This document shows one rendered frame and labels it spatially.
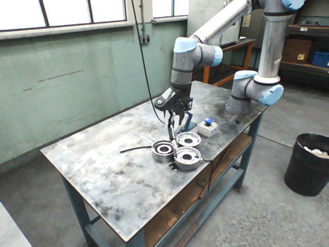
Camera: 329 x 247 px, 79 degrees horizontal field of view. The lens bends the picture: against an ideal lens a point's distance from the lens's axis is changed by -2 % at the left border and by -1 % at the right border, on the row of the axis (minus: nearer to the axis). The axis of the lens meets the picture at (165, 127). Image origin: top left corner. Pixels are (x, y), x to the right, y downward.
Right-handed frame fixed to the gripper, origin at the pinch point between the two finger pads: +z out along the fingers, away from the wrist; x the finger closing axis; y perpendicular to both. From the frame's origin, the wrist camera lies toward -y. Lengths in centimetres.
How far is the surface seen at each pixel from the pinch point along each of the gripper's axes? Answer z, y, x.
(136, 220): 14.0, -31.2, -15.3
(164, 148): 8.5, -2.2, 0.8
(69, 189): 38, -31, 34
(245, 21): -58, 370, 136
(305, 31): -50, 337, 25
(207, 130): 3.8, 19.1, -6.7
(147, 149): 10.8, -5.9, 7.2
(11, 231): 30, -57, 20
